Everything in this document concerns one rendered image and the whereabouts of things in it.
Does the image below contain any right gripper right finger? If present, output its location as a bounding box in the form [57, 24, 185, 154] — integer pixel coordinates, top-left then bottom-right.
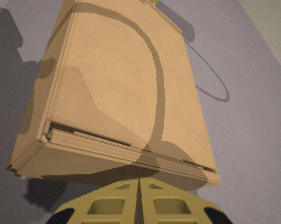
[139, 176, 224, 224]

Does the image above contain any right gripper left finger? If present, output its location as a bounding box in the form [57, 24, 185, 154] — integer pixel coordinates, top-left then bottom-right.
[54, 176, 139, 224]

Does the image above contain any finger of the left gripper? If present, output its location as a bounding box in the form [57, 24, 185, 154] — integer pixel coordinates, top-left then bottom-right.
[149, 0, 159, 5]

